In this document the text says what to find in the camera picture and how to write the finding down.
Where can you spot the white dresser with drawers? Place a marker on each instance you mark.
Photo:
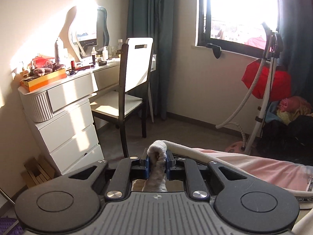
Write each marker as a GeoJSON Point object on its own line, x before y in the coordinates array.
{"type": "Point", "coordinates": [60, 116]}

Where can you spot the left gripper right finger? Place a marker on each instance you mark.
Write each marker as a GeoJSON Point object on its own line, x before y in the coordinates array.
{"type": "Point", "coordinates": [187, 170]}

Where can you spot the white and black chair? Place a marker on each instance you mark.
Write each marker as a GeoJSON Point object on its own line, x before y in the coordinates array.
{"type": "Point", "coordinates": [131, 97]}

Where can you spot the wooden slatted crate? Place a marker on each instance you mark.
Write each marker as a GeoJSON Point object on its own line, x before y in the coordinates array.
{"type": "Point", "coordinates": [37, 171]}

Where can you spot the white zip-up sweater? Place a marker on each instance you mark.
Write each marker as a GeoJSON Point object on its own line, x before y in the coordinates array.
{"type": "Point", "coordinates": [156, 180]}

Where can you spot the dark cosmetic bottle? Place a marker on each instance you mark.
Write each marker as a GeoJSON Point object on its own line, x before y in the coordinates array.
{"type": "Point", "coordinates": [93, 54]}

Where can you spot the wavy vanity mirror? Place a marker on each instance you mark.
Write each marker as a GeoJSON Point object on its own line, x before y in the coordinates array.
{"type": "Point", "coordinates": [85, 28]}

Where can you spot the white garment steamer stand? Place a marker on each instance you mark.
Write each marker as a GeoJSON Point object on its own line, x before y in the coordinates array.
{"type": "Point", "coordinates": [273, 48]}

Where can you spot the white lotion bottle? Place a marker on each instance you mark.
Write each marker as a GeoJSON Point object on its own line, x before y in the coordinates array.
{"type": "Point", "coordinates": [105, 55]}

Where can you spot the orange flat box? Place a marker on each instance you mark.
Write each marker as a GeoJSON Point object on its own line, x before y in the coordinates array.
{"type": "Point", "coordinates": [31, 83]}

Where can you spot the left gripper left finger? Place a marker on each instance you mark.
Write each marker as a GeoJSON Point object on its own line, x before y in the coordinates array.
{"type": "Point", "coordinates": [128, 169]}

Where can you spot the pink pastel bed blanket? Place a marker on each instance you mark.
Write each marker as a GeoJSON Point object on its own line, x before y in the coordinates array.
{"type": "Point", "coordinates": [293, 177]}

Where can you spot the pile of clothes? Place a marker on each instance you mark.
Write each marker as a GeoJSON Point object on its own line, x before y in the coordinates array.
{"type": "Point", "coordinates": [287, 132]}

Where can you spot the black window frame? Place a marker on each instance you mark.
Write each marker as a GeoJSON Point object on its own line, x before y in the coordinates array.
{"type": "Point", "coordinates": [237, 26]}

